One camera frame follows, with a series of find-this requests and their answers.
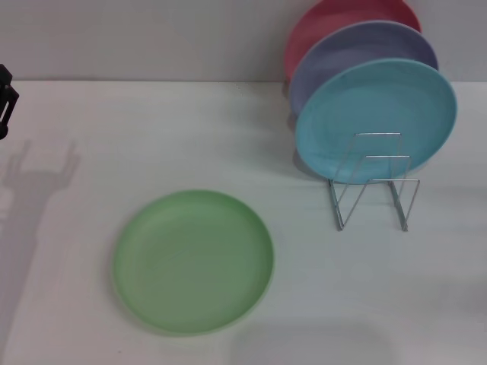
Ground green round plate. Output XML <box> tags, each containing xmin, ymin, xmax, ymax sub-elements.
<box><xmin>112</xmin><ymin>189</ymin><xmax>275</xmax><ymax>338</ymax></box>

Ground red round plate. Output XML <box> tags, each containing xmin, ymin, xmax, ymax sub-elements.
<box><xmin>283</xmin><ymin>0</ymin><xmax>422</xmax><ymax>83</ymax></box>

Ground purple round plate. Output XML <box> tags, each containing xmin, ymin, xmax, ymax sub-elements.
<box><xmin>288</xmin><ymin>21</ymin><xmax>439</xmax><ymax>115</ymax></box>

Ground blue round plate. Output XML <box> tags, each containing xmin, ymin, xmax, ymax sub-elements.
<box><xmin>294</xmin><ymin>57</ymin><xmax>458</xmax><ymax>180</ymax></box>

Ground silver wire plate rack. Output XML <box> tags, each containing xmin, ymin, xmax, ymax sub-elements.
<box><xmin>327</xmin><ymin>132</ymin><xmax>422</xmax><ymax>232</ymax></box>

